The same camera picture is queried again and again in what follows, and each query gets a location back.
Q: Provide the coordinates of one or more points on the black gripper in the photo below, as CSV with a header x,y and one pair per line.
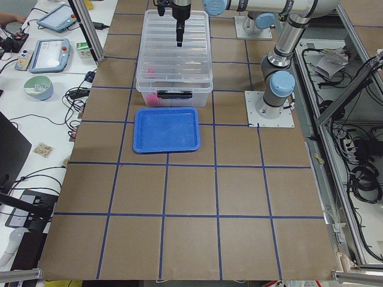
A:
x,y
181,13

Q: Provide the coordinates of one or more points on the clear plastic box lid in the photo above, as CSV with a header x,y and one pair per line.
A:
x,y
175,48

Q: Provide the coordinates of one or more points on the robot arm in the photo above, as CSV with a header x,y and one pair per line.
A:
x,y
279,82
182,3

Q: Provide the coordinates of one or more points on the clear plastic storage box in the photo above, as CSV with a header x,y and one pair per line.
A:
x,y
175,53

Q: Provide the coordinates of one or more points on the red block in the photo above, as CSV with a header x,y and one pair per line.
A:
x,y
152,100

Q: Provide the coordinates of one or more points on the blue plastic tray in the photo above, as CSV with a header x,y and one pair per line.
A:
x,y
159,130

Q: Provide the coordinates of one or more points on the black power adapter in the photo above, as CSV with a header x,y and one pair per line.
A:
x,y
100,26

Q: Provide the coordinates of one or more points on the green white carton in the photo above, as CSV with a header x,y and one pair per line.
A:
x,y
83,50

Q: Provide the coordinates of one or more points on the teach pendant tablet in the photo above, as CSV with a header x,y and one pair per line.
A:
x,y
59,19
50,55

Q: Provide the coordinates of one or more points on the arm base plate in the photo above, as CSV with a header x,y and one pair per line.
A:
x,y
260,114
256,29

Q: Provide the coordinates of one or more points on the aluminium frame post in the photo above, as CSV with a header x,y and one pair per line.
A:
x,y
89,32

